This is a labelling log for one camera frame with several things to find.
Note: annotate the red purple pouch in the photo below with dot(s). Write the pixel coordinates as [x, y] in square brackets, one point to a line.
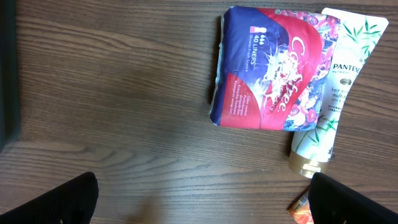
[272, 68]

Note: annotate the small orange juice carton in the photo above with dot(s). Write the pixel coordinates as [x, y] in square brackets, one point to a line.
[299, 209]

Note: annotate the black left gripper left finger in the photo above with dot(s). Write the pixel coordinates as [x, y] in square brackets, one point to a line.
[73, 202]

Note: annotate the grey plastic basket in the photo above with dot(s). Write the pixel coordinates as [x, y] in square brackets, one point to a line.
[10, 99]

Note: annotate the white tube gold cap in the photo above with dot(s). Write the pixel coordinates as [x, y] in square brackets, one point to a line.
[359, 35]

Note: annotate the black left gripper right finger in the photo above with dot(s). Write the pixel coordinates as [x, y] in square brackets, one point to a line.
[332, 202]

